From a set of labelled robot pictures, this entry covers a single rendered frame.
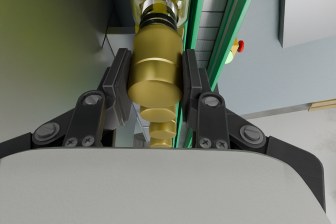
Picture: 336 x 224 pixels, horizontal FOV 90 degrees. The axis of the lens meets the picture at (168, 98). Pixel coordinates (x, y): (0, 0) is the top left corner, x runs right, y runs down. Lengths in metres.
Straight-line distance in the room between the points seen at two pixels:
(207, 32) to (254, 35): 0.26
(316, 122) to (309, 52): 2.67
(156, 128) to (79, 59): 0.16
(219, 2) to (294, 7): 0.26
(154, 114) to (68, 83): 0.14
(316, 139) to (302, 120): 0.32
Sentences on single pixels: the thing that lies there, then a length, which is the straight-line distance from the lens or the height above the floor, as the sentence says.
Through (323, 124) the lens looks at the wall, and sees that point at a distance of 3.47.
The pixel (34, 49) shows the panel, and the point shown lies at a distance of 0.21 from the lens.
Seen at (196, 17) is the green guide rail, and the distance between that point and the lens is 0.32.
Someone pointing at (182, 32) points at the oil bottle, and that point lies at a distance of 0.20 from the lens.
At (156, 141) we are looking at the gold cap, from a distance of 0.25.
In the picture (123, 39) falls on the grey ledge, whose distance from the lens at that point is 0.47.
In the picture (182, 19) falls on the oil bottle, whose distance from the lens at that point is 0.17.
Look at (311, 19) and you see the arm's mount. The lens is 0.66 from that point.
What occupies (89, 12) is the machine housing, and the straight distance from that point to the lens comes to 0.41.
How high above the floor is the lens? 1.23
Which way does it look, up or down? 30 degrees down
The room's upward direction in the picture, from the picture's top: 179 degrees counter-clockwise
